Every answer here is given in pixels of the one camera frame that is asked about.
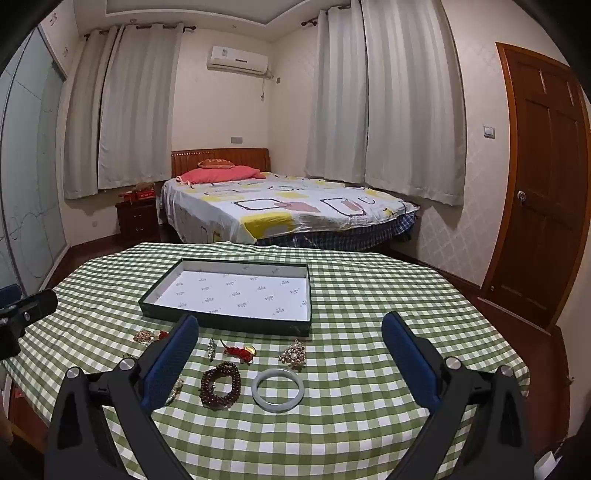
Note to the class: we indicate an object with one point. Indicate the green checked tablecloth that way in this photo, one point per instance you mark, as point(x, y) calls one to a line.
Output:
point(369, 295)

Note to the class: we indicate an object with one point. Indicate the pink pillow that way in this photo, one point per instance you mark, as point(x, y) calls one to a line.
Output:
point(217, 174)

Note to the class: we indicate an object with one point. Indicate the red gold cushion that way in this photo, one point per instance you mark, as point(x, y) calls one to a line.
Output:
point(214, 163)

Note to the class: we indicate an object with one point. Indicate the white jade bangle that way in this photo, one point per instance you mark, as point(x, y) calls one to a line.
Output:
point(258, 392)

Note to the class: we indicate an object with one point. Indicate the frosted glass wardrobe door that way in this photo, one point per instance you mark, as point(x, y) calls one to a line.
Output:
point(32, 175)

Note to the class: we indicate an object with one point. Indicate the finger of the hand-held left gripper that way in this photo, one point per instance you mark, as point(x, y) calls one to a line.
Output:
point(8, 295)
point(37, 304)

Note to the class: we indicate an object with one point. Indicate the red gift box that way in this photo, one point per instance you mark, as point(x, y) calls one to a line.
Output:
point(137, 195)

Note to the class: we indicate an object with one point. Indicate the brown wooden door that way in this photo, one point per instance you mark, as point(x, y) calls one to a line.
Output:
point(531, 184)

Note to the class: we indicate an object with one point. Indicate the blue plaid bed skirt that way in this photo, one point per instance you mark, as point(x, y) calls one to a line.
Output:
point(351, 235)

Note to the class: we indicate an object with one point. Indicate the patterned white yellow bed sheet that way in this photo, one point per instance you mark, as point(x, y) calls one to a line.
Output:
point(277, 207)

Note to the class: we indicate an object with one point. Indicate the white wall air conditioner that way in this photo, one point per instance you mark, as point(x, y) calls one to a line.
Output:
point(238, 59)

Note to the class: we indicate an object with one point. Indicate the white light switch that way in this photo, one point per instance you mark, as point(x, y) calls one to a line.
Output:
point(489, 131)

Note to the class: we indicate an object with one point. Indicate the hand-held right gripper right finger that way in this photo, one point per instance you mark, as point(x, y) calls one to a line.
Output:
point(406, 355)

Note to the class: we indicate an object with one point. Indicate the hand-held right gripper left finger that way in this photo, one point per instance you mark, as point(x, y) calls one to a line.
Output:
point(171, 360)

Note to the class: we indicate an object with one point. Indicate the red knot charm gold ingot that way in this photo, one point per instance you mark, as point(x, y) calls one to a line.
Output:
point(238, 353)

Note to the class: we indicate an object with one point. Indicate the green shallow box white lining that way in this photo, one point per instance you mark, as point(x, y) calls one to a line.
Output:
point(231, 286)

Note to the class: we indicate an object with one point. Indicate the wooden bed headboard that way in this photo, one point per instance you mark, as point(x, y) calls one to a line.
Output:
point(240, 157)

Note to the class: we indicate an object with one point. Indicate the white curtain panel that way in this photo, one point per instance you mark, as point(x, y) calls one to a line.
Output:
point(337, 101)
point(83, 138)
point(411, 106)
point(138, 115)

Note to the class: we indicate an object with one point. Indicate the gold filigree brooch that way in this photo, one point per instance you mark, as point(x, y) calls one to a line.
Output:
point(145, 336)

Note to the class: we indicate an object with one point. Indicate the gold beaded ornament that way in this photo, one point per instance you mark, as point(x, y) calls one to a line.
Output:
point(174, 392)

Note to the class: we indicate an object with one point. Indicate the dark wooden nightstand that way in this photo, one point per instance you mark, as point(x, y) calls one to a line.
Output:
point(138, 221)

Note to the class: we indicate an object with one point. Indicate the pearl crystal brooch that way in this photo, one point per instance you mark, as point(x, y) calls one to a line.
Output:
point(293, 355)

